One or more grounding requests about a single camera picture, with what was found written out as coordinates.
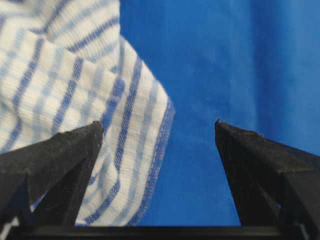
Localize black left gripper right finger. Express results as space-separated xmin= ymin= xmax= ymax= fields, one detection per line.
xmin=214 ymin=120 xmax=320 ymax=235

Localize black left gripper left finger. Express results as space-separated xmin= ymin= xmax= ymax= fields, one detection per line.
xmin=0 ymin=121 xmax=104 ymax=226

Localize blue white checked towel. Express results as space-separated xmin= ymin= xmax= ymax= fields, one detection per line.
xmin=0 ymin=0 xmax=175 ymax=226

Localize blue table cloth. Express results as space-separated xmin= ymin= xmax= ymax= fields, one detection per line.
xmin=120 ymin=0 xmax=320 ymax=226

